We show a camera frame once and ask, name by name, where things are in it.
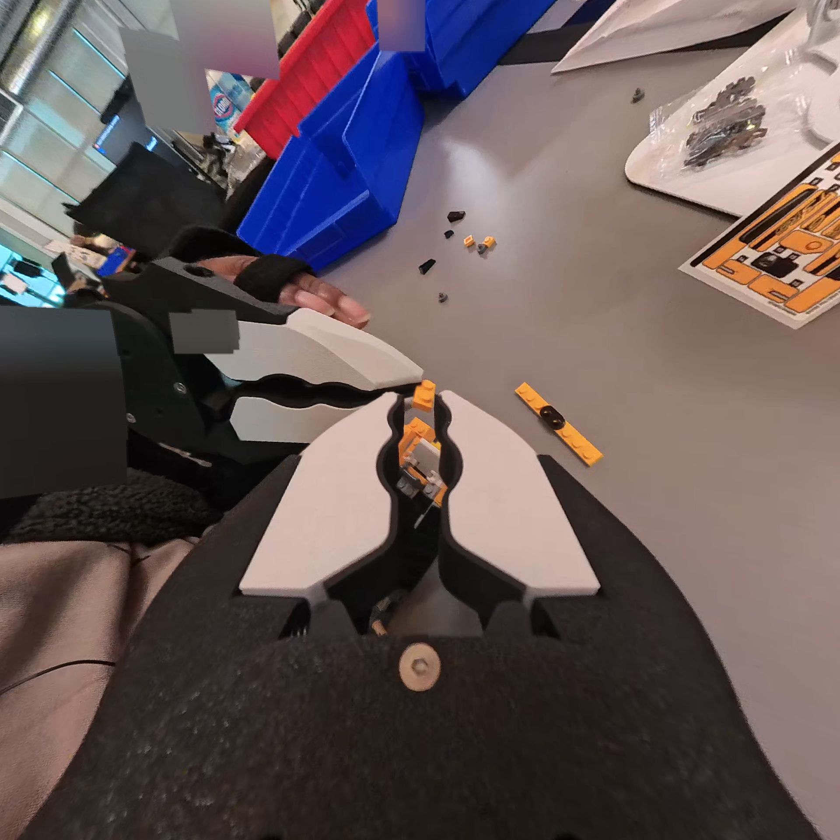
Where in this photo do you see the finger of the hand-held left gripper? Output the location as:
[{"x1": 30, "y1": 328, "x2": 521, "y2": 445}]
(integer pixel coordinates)
[
  {"x1": 228, "y1": 384, "x2": 399, "y2": 445},
  {"x1": 205, "y1": 307, "x2": 425, "y2": 393}
]

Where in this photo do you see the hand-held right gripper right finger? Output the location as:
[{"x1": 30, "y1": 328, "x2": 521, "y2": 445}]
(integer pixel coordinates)
[{"x1": 436, "y1": 390, "x2": 602, "y2": 632}]

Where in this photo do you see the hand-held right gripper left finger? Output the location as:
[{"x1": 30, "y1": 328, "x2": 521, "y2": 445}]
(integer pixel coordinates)
[{"x1": 238, "y1": 392, "x2": 404, "y2": 634}]

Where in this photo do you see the black orange lego car chassis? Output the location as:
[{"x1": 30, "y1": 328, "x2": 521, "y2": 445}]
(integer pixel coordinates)
[{"x1": 367, "y1": 416, "x2": 454, "y2": 636}]

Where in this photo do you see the orange lego plate black clip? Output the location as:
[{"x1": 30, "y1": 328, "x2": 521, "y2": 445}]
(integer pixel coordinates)
[{"x1": 515, "y1": 382, "x2": 603, "y2": 467}]

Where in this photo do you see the person's left hand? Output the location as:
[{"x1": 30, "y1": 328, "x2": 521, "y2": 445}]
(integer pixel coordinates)
[{"x1": 166, "y1": 225, "x2": 373, "y2": 330}]

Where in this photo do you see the blue storage bin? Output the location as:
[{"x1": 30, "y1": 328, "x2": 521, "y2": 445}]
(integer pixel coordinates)
[
  {"x1": 366, "y1": 0, "x2": 559, "y2": 99},
  {"x1": 236, "y1": 49, "x2": 426, "y2": 273}
]

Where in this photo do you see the black panel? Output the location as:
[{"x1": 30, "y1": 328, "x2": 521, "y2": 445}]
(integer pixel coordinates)
[{"x1": 62, "y1": 141, "x2": 227, "y2": 240}]

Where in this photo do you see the white wipes canister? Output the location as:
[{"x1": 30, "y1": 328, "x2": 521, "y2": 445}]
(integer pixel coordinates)
[{"x1": 206, "y1": 69, "x2": 257, "y2": 135}]

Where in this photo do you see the red storage bin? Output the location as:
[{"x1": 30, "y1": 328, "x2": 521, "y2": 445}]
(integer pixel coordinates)
[{"x1": 233, "y1": 0, "x2": 378, "y2": 160}]

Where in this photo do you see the orange sticker sheet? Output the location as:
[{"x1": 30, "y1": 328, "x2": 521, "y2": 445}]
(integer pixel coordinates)
[{"x1": 678, "y1": 141, "x2": 840, "y2": 330}]

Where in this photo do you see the clear bag of small parts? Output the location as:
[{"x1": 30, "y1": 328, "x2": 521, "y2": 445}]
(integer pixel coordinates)
[{"x1": 648, "y1": 73, "x2": 770, "y2": 173}]

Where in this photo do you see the white plastic bag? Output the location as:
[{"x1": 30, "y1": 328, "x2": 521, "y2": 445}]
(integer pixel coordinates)
[{"x1": 550, "y1": 0, "x2": 798, "y2": 74}]

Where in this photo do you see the black earphone cable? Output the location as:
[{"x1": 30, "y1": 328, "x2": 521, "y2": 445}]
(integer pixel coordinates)
[{"x1": 0, "y1": 659, "x2": 118, "y2": 697}]

